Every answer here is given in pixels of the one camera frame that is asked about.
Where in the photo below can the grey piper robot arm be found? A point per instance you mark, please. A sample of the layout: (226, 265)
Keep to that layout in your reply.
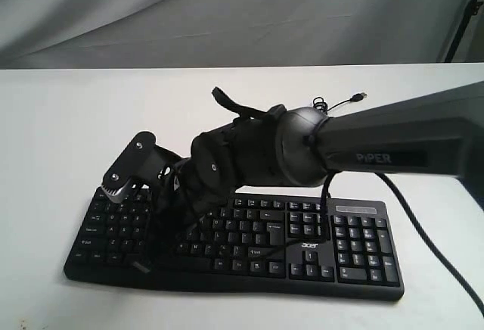
(439, 134)

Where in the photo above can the black acer keyboard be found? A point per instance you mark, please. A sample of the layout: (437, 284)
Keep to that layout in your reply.
(251, 243)

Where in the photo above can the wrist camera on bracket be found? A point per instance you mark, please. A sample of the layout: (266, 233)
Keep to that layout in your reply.
(142, 162)

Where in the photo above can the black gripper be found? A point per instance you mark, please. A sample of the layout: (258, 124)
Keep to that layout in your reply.
(183, 191)

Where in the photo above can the grey backdrop cloth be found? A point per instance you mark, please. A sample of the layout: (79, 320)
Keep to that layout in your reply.
(51, 34)

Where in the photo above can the black tripod stand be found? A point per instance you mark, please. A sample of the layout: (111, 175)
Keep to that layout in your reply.
(471, 9)

